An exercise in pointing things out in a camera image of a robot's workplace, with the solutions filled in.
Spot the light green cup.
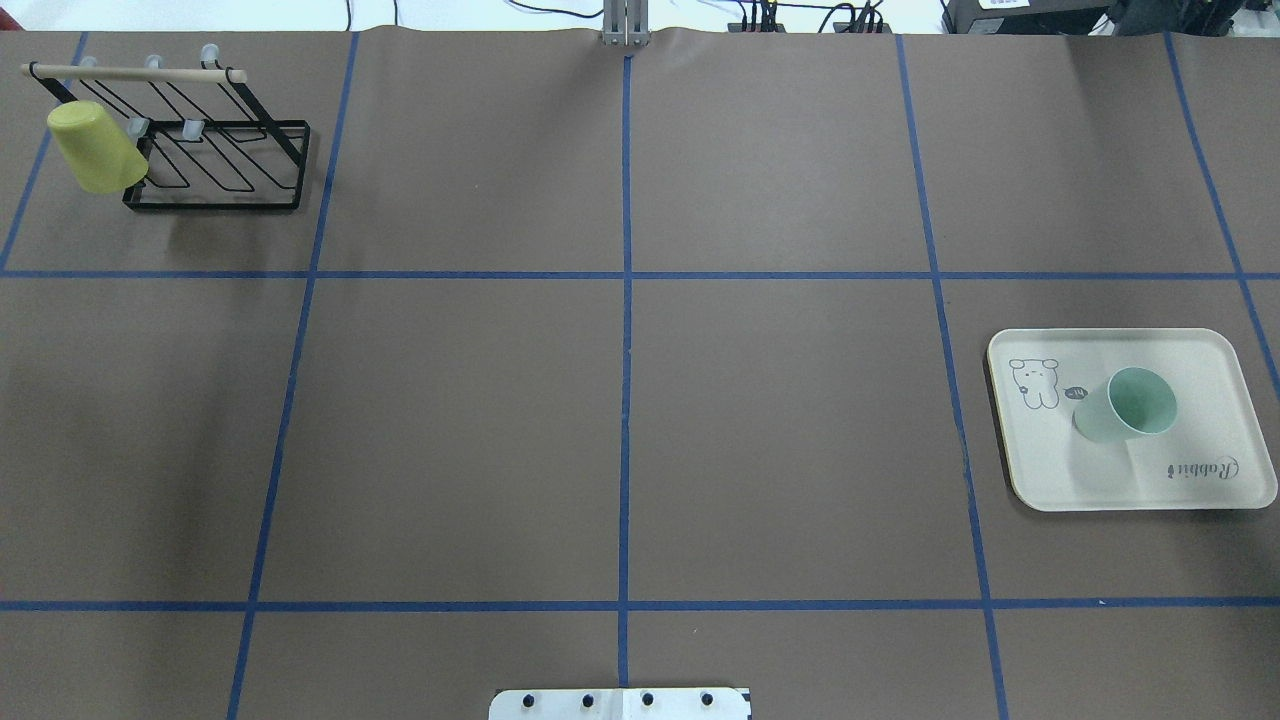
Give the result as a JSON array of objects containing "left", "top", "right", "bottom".
[{"left": 1071, "top": 366, "right": 1180, "bottom": 443}]

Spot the yellow cup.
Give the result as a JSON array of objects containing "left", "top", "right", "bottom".
[{"left": 46, "top": 101, "right": 148, "bottom": 193}]

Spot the cream rabbit tray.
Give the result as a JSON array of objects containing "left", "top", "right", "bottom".
[{"left": 986, "top": 328, "right": 1277, "bottom": 512}]

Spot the white mounting plate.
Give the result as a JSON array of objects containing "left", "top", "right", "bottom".
[{"left": 488, "top": 687, "right": 753, "bottom": 719}]

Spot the aluminium frame post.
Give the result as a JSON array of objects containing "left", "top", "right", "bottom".
[{"left": 600, "top": 0, "right": 652, "bottom": 47}]

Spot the black wire cup rack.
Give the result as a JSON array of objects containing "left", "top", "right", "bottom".
[{"left": 20, "top": 44, "right": 311, "bottom": 213}]

